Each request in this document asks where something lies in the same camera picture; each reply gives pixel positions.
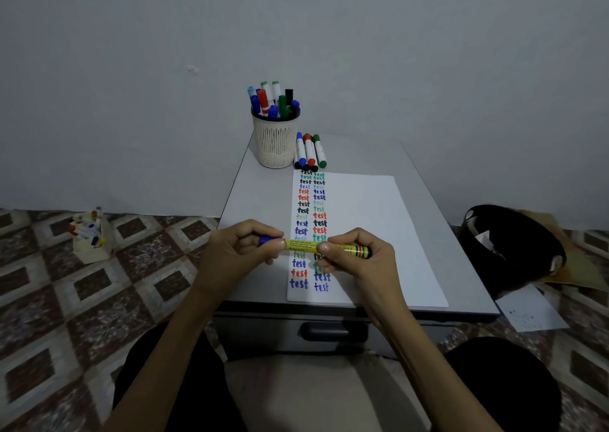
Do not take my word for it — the person's left hand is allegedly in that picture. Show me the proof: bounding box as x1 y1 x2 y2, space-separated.
192 219 287 296

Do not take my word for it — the yellow brown envelope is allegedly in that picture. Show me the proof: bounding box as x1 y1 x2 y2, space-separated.
519 209 609 293

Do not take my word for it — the white paper sheet with specks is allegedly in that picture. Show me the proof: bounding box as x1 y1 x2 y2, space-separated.
495 284 571 334

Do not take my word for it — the beige mesh pen holder cup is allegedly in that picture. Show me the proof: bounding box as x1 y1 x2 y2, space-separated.
251 107 301 169

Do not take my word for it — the person's left leg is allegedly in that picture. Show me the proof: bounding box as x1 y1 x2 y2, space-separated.
112 321 249 432

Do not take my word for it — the heap of markers in box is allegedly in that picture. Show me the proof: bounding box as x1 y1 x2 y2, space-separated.
67 206 107 248

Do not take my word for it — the beige cushion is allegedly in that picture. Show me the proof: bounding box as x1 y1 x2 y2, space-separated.
224 352 431 432

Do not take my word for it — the black bag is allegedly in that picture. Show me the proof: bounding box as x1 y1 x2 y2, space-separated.
458 204 567 300

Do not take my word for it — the white paper sheet with writing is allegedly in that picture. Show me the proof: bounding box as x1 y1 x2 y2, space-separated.
287 169 449 310

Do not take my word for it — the grey drawer cabinet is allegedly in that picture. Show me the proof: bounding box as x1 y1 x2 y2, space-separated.
212 131 501 362

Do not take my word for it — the yellow marker with blue cap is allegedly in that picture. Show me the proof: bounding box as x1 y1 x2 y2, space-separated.
258 235 373 260

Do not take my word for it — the small beige cardboard box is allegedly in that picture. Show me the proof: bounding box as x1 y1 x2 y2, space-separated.
71 211 115 265

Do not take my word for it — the person's right leg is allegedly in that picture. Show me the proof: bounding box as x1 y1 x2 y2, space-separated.
430 336 563 432

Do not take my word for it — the dark drawer handle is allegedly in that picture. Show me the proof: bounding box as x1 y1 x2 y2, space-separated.
300 321 370 343

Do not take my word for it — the white marker with green cap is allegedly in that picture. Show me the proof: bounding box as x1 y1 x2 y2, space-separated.
312 134 328 169

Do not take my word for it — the person's left forearm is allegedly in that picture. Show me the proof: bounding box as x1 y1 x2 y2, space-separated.
101 280 225 432

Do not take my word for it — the person's right hand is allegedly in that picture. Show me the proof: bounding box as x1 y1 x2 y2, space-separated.
316 227 396 310

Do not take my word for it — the person's right forearm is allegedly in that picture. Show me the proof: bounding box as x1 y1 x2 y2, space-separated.
364 298 505 432

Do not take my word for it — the bunch of assorted colour markers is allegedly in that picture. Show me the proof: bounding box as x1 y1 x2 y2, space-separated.
247 81 301 119

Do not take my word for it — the person's leg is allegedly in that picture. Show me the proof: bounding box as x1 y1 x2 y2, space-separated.
430 336 563 432
112 321 249 432

